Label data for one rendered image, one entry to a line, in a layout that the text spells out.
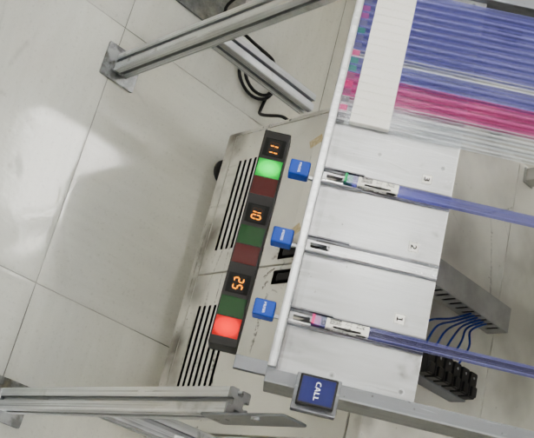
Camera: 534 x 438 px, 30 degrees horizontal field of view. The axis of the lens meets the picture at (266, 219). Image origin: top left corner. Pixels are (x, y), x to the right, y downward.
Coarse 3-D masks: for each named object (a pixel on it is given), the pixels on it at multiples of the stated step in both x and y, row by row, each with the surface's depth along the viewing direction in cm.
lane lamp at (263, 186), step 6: (258, 180) 147; (264, 180) 147; (270, 180) 147; (276, 180) 147; (252, 186) 147; (258, 186) 147; (264, 186) 147; (270, 186) 147; (276, 186) 147; (252, 192) 146; (258, 192) 146; (264, 192) 146; (270, 192) 146
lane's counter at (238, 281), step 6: (228, 276) 141; (234, 276) 141; (240, 276) 141; (246, 276) 141; (228, 282) 141; (234, 282) 141; (240, 282) 141; (246, 282) 141; (228, 288) 141; (234, 288) 141; (240, 288) 141; (246, 288) 141; (240, 294) 140; (246, 294) 140
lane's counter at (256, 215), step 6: (252, 204) 146; (258, 204) 146; (252, 210) 145; (258, 210) 145; (264, 210) 145; (246, 216) 145; (252, 216) 145; (258, 216) 145; (264, 216) 145; (258, 222) 144; (264, 222) 145
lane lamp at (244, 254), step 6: (240, 246) 143; (246, 246) 143; (252, 246) 143; (234, 252) 143; (240, 252) 143; (246, 252) 143; (252, 252) 143; (258, 252) 143; (234, 258) 142; (240, 258) 142; (246, 258) 142; (252, 258) 142; (252, 264) 142
